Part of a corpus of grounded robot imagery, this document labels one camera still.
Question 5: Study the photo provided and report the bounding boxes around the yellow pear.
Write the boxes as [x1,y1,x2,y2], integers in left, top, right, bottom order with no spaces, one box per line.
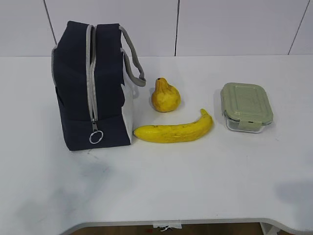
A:
[151,77,181,113]

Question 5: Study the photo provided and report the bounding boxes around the green lid glass container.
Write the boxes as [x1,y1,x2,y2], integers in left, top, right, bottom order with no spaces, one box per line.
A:
[221,82,273,133]

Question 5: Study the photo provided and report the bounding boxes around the navy blue lunch bag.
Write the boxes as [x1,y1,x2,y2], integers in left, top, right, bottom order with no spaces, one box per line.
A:
[51,21,146,151]

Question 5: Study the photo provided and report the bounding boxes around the yellow banana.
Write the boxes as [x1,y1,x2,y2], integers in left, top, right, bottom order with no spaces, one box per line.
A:
[134,109,214,143]

